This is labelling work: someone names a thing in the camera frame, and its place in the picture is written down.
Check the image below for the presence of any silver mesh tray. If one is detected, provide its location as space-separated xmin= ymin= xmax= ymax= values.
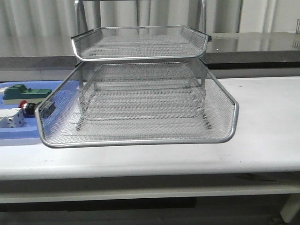
xmin=71 ymin=25 xmax=209 ymax=62
xmin=35 ymin=58 xmax=239 ymax=148
xmin=79 ymin=88 xmax=203 ymax=121

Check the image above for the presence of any red emergency stop push button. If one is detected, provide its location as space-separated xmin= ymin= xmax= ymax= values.
xmin=18 ymin=100 xmax=56 ymax=118

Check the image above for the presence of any white circuit breaker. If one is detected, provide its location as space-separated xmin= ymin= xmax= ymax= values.
xmin=0 ymin=108 xmax=24 ymax=128

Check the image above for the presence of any green and beige electrical module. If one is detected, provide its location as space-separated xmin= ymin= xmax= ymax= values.
xmin=2 ymin=84 xmax=52 ymax=105

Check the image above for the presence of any grey stone counter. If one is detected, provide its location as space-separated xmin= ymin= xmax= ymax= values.
xmin=0 ymin=32 xmax=300 ymax=69

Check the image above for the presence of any silver rack frame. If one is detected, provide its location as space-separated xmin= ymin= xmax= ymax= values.
xmin=74 ymin=0 xmax=212 ymax=131

